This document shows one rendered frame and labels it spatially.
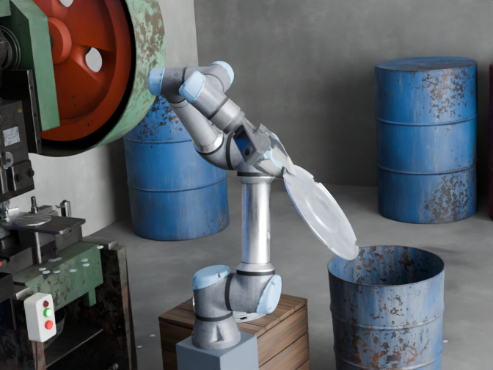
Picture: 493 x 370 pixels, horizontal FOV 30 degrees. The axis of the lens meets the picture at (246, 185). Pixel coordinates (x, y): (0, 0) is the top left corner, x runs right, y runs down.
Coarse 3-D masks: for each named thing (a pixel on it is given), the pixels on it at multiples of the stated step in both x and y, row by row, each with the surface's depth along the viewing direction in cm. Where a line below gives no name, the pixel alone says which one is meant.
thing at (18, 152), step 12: (0, 108) 295; (12, 108) 300; (12, 120) 300; (12, 132) 301; (24, 132) 306; (12, 144) 301; (24, 144) 306; (12, 156) 302; (24, 156) 307; (0, 168) 297; (12, 168) 298; (24, 168) 302; (0, 180) 298; (12, 180) 298; (24, 180) 303; (0, 192) 299
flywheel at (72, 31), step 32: (32, 0) 328; (96, 0) 315; (64, 32) 322; (96, 32) 319; (128, 32) 308; (64, 64) 329; (128, 64) 312; (64, 96) 332; (96, 96) 326; (128, 96) 320; (64, 128) 332; (96, 128) 325
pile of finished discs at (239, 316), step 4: (236, 312) 319; (240, 312) 320; (244, 312) 320; (236, 316) 320; (240, 316) 320; (244, 316) 320; (248, 316) 321; (252, 316) 322; (256, 316) 324; (260, 316) 324; (236, 320) 320; (240, 320) 322; (244, 320) 321; (248, 320) 321
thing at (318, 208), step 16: (288, 176) 232; (304, 176) 242; (288, 192) 224; (304, 192) 234; (320, 192) 244; (304, 208) 227; (320, 208) 234; (336, 208) 247; (320, 224) 229; (336, 224) 237; (320, 240) 222; (336, 240) 231; (352, 256) 233
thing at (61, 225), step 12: (24, 216) 310; (36, 216) 309; (48, 216) 308; (60, 216) 309; (12, 228) 301; (24, 228) 299; (36, 228) 297; (48, 228) 296; (60, 228) 295; (72, 228) 297; (24, 240) 303; (36, 240) 301; (48, 240) 306; (36, 252) 302; (48, 252) 306
